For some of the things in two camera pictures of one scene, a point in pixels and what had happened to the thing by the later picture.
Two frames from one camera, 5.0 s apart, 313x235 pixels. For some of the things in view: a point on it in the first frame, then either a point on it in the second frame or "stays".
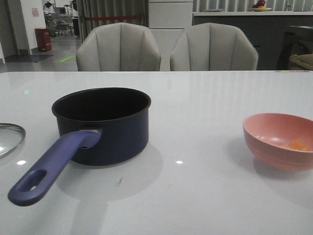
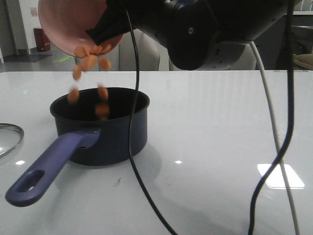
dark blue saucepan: x=98 y=127 stays
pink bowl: x=281 y=141 to x=65 y=23
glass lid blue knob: x=11 y=136 stays
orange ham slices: x=297 y=145 to x=89 y=55
